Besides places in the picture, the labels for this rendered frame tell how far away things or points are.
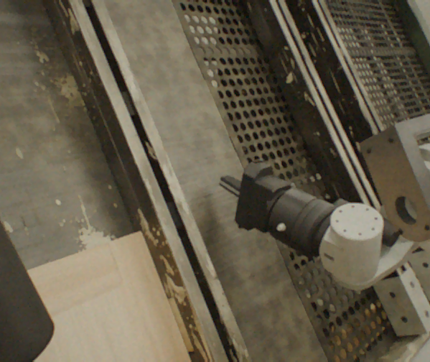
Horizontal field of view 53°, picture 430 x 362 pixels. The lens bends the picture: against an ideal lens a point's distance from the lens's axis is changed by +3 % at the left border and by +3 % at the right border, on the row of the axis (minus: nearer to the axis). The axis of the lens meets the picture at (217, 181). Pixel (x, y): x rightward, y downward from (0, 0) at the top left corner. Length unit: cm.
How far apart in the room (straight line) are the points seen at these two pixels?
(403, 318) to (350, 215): 50
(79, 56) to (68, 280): 34
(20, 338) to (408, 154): 20
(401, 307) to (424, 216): 82
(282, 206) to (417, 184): 42
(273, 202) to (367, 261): 16
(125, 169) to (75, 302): 20
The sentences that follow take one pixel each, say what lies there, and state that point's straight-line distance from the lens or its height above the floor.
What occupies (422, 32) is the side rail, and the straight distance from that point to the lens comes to 198.
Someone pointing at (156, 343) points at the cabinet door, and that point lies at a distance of 64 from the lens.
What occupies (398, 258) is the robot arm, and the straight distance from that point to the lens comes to 69.
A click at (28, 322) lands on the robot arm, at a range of 17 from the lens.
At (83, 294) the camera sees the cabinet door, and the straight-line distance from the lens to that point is 60.
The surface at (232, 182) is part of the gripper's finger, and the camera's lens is 74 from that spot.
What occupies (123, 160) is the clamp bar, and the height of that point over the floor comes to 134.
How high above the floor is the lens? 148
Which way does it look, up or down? 16 degrees down
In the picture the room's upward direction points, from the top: straight up
